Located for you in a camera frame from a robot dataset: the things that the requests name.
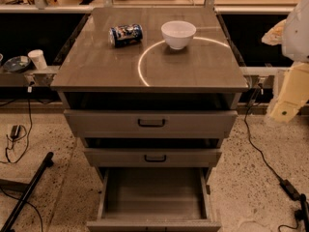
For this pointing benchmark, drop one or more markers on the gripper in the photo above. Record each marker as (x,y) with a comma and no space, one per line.
(296,36)

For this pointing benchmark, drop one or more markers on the grey drawer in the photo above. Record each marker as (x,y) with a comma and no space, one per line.
(152,157)
(154,200)
(150,124)

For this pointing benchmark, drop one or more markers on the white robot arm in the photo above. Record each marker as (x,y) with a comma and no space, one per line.
(292,34)

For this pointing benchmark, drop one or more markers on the grey drawer cabinet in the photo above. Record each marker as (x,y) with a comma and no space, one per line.
(150,75)

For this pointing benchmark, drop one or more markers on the black power adapter right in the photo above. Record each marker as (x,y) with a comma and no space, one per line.
(289,189)

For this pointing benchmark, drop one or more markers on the black power adapter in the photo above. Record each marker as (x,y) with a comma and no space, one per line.
(289,189)
(15,132)

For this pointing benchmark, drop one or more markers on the white bowl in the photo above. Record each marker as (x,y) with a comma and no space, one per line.
(178,34)

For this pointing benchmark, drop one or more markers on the blue soda can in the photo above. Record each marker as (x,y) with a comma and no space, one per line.
(123,35)

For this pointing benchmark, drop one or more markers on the black tripod leg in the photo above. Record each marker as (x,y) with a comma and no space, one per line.
(26,191)

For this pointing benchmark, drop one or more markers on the white paper cup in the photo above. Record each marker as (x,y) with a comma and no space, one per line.
(38,59)

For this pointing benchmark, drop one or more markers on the dark blue plate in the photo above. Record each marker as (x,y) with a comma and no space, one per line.
(18,64)

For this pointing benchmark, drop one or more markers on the black power adapter left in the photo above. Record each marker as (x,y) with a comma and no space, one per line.
(15,132)

